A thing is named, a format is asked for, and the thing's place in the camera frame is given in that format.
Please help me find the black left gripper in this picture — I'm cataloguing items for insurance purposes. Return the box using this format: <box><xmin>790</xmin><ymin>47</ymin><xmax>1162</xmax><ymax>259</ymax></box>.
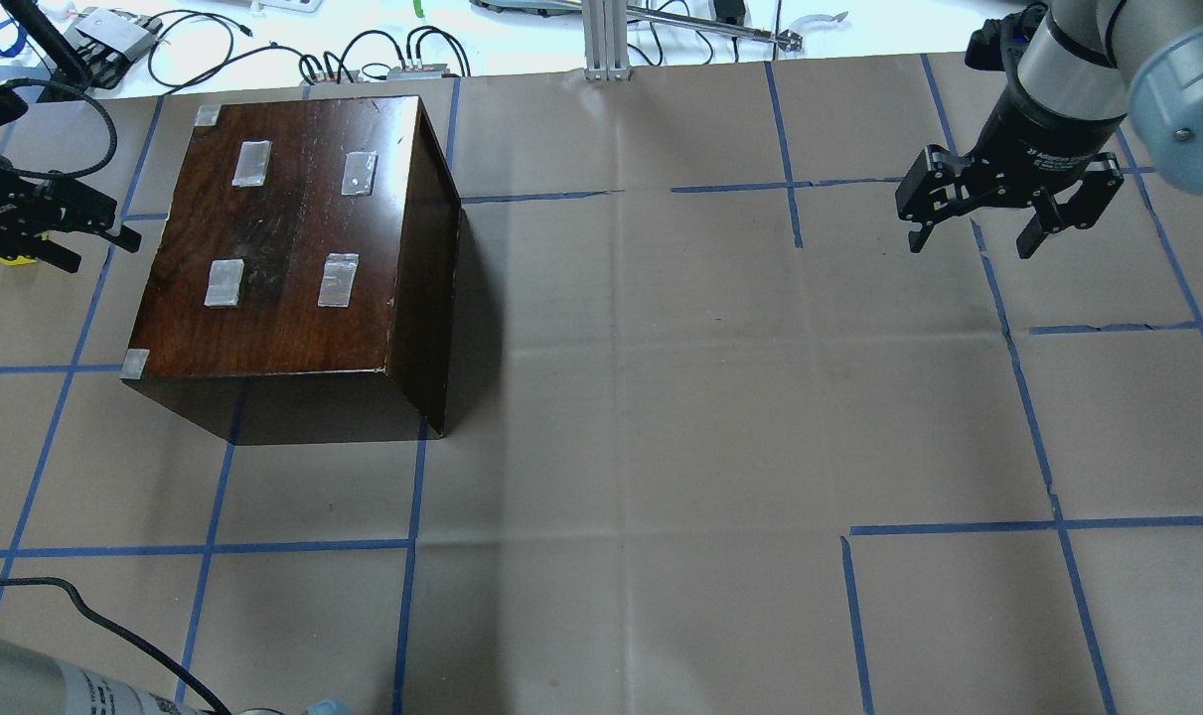
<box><xmin>0</xmin><ymin>155</ymin><xmax>142</xmax><ymax>273</ymax></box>

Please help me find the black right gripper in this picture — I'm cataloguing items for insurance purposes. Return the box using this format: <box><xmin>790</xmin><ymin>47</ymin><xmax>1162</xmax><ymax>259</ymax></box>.
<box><xmin>895</xmin><ymin>85</ymin><xmax>1124</xmax><ymax>259</ymax></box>

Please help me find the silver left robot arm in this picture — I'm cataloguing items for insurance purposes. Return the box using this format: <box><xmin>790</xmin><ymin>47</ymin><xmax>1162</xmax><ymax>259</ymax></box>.
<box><xmin>0</xmin><ymin>144</ymin><xmax>229</xmax><ymax>714</ymax></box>

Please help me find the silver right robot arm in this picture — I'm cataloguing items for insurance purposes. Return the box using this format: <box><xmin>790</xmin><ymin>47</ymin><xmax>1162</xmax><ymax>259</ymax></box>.
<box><xmin>895</xmin><ymin>1</ymin><xmax>1203</xmax><ymax>258</ymax></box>

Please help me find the dark wooden drawer box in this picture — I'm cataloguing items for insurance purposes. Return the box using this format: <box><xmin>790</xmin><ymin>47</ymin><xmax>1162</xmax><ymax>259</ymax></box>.
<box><xmin>120</xmin><ymin>95</ymin><xmax>462</xmax><ymax>445</ymax></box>

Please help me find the aluminium frame post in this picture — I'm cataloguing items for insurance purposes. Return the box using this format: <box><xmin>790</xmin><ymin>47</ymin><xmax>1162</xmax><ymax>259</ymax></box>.
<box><xmin>581</xmin><ymin>0</ymin><xmax>632</xmax><ymax>82</ymax></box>

